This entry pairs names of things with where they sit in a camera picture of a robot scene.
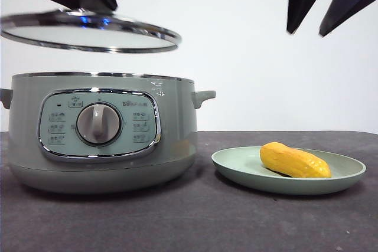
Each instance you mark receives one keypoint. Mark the pale green electric steamer pot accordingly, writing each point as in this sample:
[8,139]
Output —
[177,116]

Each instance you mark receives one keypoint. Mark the pale green round plate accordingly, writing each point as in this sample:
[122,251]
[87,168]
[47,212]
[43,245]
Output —
[245,179]

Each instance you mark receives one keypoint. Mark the glass lid with green knob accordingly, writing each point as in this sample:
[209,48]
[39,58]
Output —
[88,36]

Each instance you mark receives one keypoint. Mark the yellow corn cob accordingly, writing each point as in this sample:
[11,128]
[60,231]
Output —
[292,160]

